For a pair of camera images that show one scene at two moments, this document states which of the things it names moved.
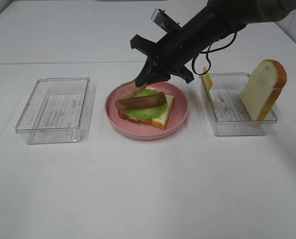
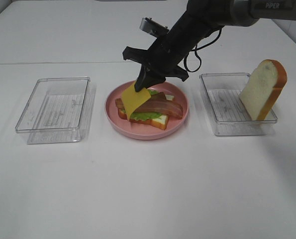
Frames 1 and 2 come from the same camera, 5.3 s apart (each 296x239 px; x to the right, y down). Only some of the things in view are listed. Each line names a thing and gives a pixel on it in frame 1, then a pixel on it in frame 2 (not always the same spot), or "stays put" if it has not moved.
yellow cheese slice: [208, 82] -> [132, 98]
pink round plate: [178, 116] stays put
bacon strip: [128, 90] -> [158, 102]
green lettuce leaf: [146, 113] stays put
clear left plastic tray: [57, 111] stays put
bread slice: [160, 122] stays put
